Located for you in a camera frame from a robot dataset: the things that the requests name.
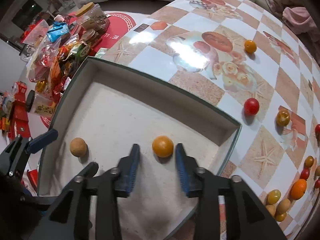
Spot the red round mat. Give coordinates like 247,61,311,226
63,12,136,56

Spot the tan longan in box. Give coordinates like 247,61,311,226
69,138,87,158

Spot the far yellow cherry tomato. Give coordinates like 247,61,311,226
244,40,257,54

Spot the pile of snack bags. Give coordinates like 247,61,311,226
22,20,89,103

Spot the small red cherry tomato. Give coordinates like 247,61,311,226
300,167,310,180

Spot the small jar with black lid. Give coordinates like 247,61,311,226
25,90,56,118

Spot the orange mandarin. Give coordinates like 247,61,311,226
290,179,307,200

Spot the pink crumpled blanket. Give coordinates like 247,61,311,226
265,0,319,42

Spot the small brown-orange cherry tomato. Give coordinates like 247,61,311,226
304,155,314,168

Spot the yellow cherry tomato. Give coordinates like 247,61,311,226
267,189,281,205
244,40,257,54

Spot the shallow white cardboard box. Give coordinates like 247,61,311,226
37,57,241,239

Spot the clear jar with wooden lid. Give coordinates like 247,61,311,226
75,2,110,34

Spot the yellow-orange cherry tomato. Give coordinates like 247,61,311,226
152,135,174,158

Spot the tan longan fruit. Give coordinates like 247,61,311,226
276,198,291,215

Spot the blue snack packet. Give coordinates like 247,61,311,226
47,22,69,43

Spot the red cherry tomato near box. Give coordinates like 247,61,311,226
244,98,260,116

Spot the dark yellow-brown cherry tomato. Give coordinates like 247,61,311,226
276,109,291,127

